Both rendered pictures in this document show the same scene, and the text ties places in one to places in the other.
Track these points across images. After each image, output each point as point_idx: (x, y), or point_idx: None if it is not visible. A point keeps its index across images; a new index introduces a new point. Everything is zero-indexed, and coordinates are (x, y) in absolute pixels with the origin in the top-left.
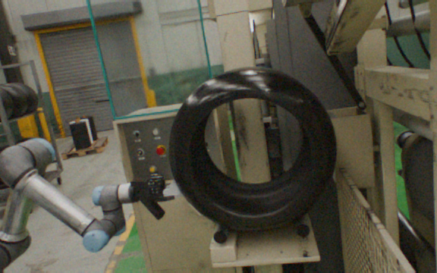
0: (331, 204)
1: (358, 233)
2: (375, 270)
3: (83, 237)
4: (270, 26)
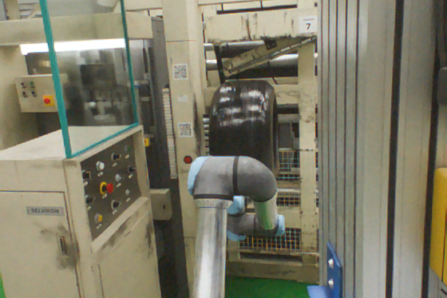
0: (179, 196)
1: None
2: None
3: (282, 222)
4: (149, 53)
